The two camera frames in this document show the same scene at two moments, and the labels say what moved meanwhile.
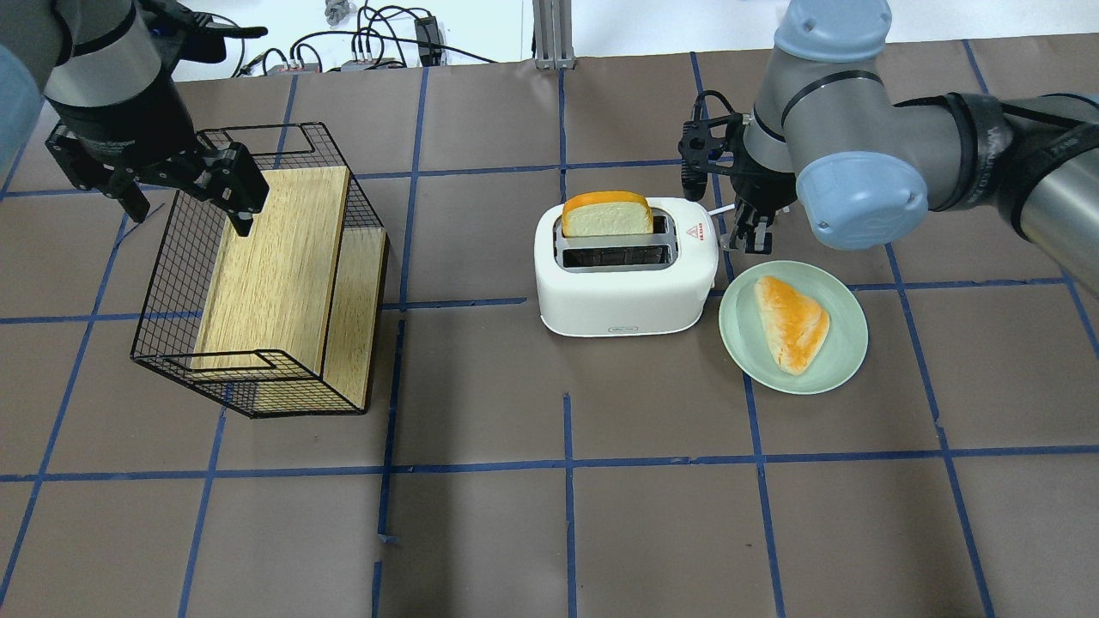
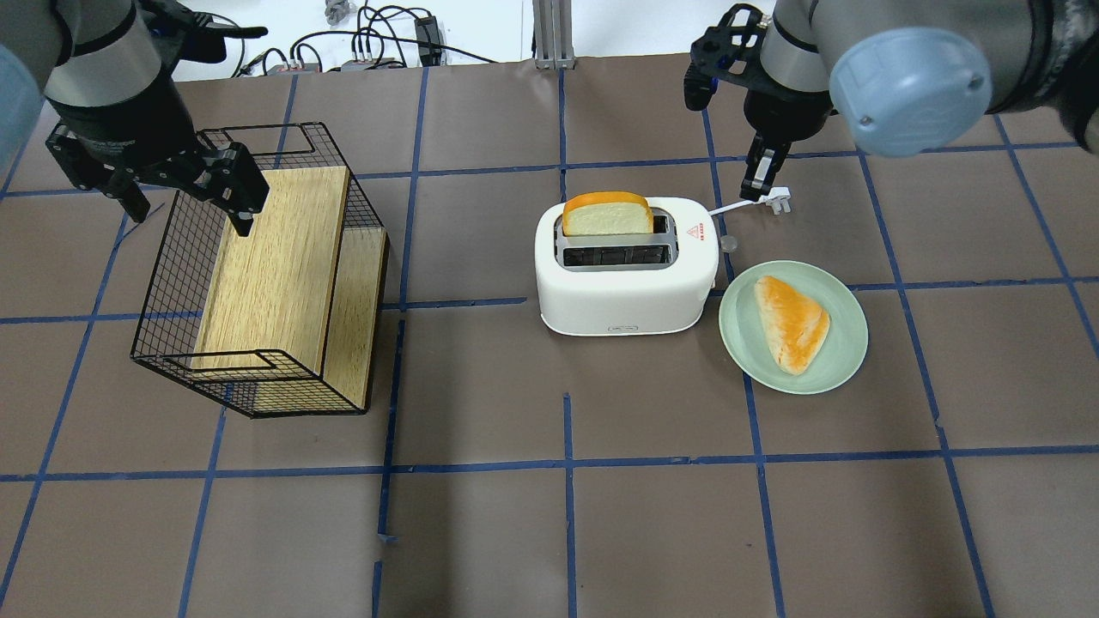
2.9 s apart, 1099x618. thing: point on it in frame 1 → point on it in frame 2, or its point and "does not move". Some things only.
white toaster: [628, 286] does not move
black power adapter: [428, 37] does not move
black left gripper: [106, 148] does not move
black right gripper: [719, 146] → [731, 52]
